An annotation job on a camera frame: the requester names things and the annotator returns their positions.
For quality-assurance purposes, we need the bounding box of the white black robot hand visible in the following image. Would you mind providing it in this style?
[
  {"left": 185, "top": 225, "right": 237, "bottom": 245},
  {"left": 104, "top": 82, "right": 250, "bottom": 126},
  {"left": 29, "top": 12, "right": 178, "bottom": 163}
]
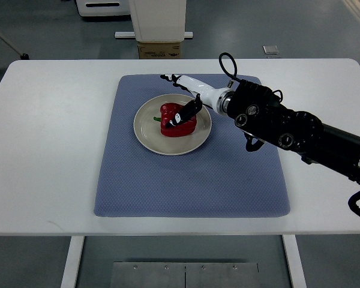
[{"left": 160, "top": 74, "right": 234, "bottom": 128}]

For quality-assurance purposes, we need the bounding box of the red bell pepper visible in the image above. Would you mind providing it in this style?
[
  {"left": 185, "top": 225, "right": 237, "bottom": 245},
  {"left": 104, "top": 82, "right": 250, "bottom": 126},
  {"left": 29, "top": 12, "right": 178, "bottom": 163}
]
[{"left": 153, "top": 103, "right": 197, "bottom": 137}]

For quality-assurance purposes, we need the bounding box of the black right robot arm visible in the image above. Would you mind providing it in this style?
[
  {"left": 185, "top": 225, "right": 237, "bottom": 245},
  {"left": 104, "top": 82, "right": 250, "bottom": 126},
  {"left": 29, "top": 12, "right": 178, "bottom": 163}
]
[{"left": 221, "top": 73, "right": 360, "bottom": 217}]

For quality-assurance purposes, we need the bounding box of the small grey floor plate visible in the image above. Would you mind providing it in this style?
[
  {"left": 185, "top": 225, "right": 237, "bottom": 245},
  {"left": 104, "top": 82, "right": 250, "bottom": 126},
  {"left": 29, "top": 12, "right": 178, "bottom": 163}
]
[{"left": 262, "top": 46, "right": 280, "bottom": 55}]

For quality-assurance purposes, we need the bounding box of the beige round plate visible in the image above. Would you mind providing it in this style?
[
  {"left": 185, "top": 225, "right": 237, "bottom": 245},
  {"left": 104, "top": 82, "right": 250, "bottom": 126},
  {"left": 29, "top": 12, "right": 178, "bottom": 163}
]
[{"left": 134, "top": 94, "right": 212, "bottom": 155}]

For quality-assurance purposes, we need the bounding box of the blue textured mat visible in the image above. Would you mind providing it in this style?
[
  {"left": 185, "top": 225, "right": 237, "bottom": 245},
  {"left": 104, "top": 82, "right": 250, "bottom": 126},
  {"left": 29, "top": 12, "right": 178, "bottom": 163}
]
[{"left": 94, "top": 74, "right": 290, "bottom": 218}]

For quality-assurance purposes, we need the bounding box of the cardboard box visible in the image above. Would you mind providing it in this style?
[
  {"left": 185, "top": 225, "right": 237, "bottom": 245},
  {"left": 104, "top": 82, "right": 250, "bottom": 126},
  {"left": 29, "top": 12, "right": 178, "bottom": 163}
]
[{"left": 137, "top": 42, "right": 181, "bottom": 59}]

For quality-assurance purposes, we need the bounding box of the white appliance with slot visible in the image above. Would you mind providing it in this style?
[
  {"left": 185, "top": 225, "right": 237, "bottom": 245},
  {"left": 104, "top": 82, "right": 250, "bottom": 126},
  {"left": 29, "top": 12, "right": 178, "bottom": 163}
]
[{"left": 75, "top": 0, "right": 130, "bottom": 17}]

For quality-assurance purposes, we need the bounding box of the right white table leg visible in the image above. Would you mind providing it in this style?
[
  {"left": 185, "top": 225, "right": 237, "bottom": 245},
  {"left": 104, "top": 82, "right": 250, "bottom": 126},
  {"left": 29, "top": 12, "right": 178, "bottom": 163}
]
[{"left": 282, "top": 235, "right": 307, "bottom": 288}]

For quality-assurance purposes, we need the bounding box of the white table leg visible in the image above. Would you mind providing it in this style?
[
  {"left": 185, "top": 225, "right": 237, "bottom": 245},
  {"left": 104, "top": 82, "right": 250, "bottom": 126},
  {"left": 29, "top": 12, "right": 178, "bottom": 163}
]
[
  {"left": 61, "top": 236, "right": 85, "bottom": 288},
  {"left": 282, "top": 235, "right": 307, "bottom": 288}
]

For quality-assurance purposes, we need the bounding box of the left white table leg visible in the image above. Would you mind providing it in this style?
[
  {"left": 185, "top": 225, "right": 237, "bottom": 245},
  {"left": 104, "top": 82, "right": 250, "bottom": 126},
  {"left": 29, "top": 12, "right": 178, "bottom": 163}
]
[{"left": 61, "top": 236, "right": 85, "bottom": 288}]

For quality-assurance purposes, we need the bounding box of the white pedestal column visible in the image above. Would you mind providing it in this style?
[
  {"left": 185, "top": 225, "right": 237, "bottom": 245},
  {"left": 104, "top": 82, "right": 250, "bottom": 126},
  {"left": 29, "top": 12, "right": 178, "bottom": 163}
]
[{"left": 115, "top": 0, "right": 193, "bottom": 43}]

